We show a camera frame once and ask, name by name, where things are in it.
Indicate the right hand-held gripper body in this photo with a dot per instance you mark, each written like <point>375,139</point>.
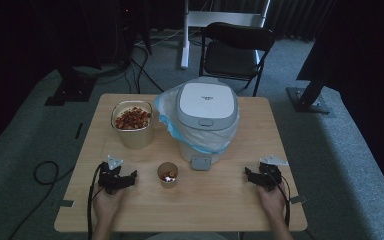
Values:
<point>270,173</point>

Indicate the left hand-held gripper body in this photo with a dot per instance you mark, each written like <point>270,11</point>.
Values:
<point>110,178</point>

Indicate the metal container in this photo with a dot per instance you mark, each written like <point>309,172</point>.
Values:
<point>136,138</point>

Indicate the brown paper cup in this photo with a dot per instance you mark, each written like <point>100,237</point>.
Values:
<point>167,175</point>

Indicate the small heap of jujube slices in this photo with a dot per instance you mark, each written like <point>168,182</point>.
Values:
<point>169,176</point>

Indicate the large pile of jujube slices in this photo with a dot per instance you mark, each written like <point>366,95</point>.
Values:
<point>132,118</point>

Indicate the person's left hand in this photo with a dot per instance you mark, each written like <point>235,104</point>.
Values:
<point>108,201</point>

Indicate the person's right hand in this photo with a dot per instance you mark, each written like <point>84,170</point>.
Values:
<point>272,201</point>

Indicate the grey tape piece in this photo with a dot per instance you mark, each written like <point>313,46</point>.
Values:
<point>298,199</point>
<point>66,203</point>

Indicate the blue white trash bag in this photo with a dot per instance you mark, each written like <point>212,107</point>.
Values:
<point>166,116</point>

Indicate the white pedal trash bin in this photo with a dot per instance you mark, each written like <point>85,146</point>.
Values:
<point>206,103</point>

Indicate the black stand with grey base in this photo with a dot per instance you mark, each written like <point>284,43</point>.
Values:
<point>310,96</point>

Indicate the black stand base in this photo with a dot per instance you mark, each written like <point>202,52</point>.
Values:
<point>71,88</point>

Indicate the black folding chair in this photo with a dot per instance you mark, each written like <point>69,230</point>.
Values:
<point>233,56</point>

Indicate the white desk frame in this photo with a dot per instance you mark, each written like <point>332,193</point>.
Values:
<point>213,18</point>

